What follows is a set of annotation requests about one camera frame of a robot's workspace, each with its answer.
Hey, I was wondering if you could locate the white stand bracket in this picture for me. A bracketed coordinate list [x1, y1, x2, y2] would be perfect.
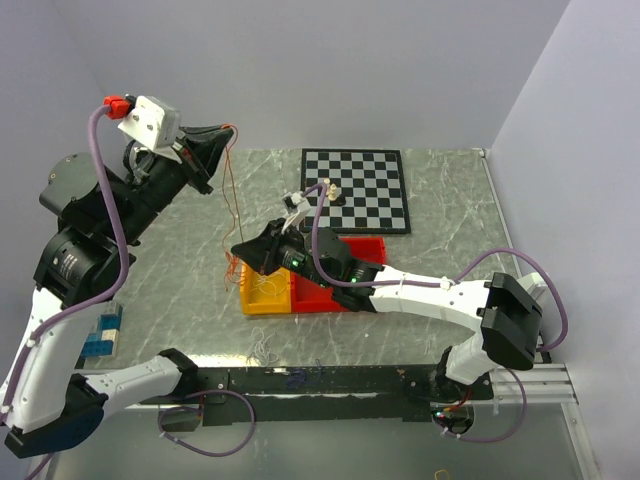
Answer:
[518, 272, 548, 302]

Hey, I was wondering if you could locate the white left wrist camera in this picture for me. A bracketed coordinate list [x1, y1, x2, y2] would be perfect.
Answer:
[103, 95, 181, 163]

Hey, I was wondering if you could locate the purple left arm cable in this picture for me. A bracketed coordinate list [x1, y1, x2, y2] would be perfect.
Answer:
[0, 107, 132, 416]

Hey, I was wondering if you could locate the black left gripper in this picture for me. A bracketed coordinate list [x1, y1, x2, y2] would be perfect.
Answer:
[107, 123, 233, 243]

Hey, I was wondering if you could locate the yellow plastic bin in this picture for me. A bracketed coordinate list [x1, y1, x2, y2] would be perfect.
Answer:
[240, 264, 291, 316]

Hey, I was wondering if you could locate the red plastic bin middle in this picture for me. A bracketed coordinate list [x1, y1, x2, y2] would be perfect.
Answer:
[290, 274, 347, 313]

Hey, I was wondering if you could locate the red plastic bin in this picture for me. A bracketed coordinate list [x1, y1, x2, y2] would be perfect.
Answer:
[290, 274, 347, 313]
[341, 236, 387, 264]

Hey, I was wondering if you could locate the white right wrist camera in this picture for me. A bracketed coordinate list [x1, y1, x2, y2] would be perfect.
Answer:
[281, 191, 312, 234]

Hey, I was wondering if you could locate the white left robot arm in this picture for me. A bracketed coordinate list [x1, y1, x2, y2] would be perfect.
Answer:
[1, 126, 233, 459]

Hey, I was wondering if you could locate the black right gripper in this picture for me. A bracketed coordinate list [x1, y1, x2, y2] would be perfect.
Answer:
[231, 217, 335, 289]

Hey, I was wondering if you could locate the red plastic bin right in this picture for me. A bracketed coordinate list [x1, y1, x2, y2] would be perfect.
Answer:
[341, 236, 387, 264]

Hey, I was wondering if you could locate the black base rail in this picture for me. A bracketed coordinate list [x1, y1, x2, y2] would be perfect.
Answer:
[137, 364, 494, 426]

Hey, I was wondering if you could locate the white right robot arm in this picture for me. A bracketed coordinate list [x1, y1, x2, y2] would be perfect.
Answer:
[231, 219, 542, 399]

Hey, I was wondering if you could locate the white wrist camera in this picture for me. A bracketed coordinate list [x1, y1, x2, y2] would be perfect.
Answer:
[103, 95, 181, 163]
[281, 191, 312, 234]

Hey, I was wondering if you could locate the orange wire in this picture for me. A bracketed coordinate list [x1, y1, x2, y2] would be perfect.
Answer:
[219, 123, 247, 294]

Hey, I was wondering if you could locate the black white chessboard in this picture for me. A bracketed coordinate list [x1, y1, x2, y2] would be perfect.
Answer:
[301, 148, 411, 235]

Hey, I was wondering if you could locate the white chess piece short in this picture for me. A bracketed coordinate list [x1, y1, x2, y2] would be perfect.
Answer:
[327, 184, 339, 202]

